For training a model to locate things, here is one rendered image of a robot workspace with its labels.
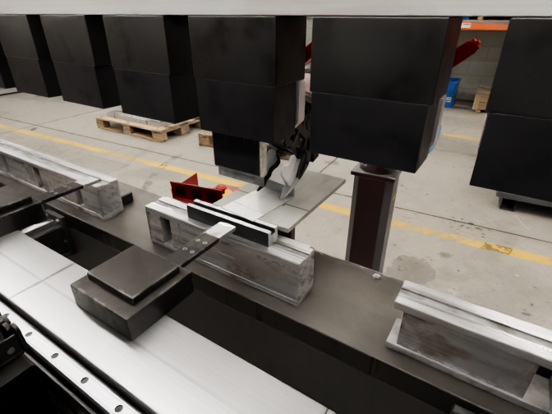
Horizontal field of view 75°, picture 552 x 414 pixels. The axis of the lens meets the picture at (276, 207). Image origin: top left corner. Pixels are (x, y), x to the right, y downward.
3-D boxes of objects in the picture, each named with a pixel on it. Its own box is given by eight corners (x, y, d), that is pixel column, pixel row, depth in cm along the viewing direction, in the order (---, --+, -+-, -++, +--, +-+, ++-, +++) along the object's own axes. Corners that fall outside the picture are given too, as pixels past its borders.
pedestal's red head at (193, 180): (245, 216, 137) (243, 172, 129) (225, 237, 124) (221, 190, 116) (200, 207, 144) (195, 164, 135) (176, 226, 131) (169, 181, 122)
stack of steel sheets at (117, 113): (195, 116, 474) (195, 112, 471) (158, 127, 427) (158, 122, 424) (144, 107, 519) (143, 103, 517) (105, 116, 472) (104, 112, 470)
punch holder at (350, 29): (434, 154, 49) (464, 16, 41) (418, 174, 42) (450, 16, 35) (332, 135, 56) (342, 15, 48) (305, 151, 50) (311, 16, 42)
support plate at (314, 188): (345, 182, 85) (346, 178, 84) (287, 233, 65) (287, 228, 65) (281, 167, 94) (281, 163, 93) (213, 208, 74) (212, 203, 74)
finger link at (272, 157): (236, 177, 75) (262, 140, 75) (251, 186, 80) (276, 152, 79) (245, 184, 73) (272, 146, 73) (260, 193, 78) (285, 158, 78)
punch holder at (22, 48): (85, 91, 87) (66, 14, 79) (49, 98, 81) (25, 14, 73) (51, 85, 94) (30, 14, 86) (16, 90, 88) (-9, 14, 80)
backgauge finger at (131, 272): (255, 242, 64) (254, 218, 61) (131, 342, 44) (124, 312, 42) (204, 223, 69) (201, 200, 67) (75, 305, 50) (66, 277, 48)
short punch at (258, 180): (267, 185, 63) (266, 131, 58) (260, 189, 61) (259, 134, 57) (223, 172, 67) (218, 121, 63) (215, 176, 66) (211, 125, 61)
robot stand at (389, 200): (347, 291, 198) (363, 157, 161) (379, 302, 190) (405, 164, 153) (335, 311, 184) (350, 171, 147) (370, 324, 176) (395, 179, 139)
